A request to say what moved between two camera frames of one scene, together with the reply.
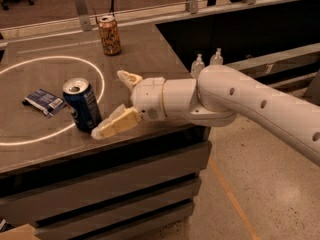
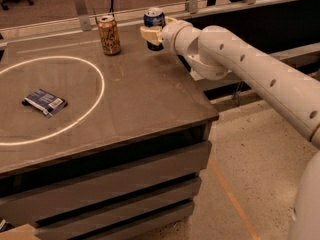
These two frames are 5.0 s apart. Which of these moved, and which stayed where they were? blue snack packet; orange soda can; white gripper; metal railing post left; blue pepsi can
Moved: white gripper; blue pepsi can
Stayed: blue snack packet; metal railing post left; orange soda can
